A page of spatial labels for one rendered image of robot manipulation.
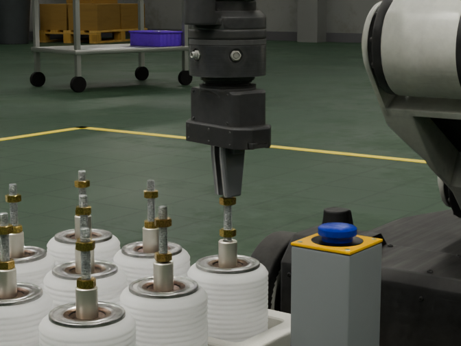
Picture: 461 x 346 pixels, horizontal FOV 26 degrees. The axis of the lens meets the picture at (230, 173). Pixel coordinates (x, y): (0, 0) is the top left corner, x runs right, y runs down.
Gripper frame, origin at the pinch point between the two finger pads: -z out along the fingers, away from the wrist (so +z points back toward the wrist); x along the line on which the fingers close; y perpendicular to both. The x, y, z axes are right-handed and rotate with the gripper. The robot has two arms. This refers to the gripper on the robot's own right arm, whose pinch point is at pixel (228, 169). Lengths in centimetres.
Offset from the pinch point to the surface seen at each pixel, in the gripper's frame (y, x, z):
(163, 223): 11.8, -4.0, -4.0
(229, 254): 0.6, -1.0, -9.8
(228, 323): 2.9, -3.9, -16.9
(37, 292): 23.4, 3.0, -11.1
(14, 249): 18.3, 18.5, -10.3
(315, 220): -102, 94, -37
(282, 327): -4.0, -5.2, -18.5
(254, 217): -91, 106, -37
